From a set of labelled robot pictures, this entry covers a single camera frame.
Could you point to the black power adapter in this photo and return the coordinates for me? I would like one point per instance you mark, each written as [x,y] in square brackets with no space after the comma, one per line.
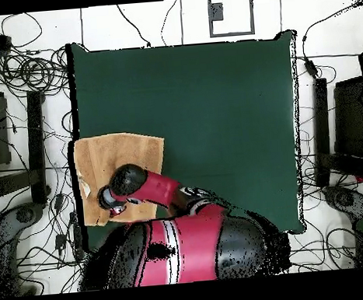
[59,201]
[310,68]
[60,241]

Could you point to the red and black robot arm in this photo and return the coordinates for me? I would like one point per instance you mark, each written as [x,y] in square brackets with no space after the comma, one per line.
[192,249]

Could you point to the orange terry towel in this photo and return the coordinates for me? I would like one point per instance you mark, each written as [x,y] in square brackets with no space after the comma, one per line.
[107,152]

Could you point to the dark grey block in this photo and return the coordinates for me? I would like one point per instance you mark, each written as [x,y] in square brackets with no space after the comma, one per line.
[217,13]

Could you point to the black stand bar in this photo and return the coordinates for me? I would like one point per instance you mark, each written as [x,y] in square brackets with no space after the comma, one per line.
[36,145]
[321,129]

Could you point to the dark green table cloth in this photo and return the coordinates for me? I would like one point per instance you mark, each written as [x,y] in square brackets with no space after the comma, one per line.
[212,107]

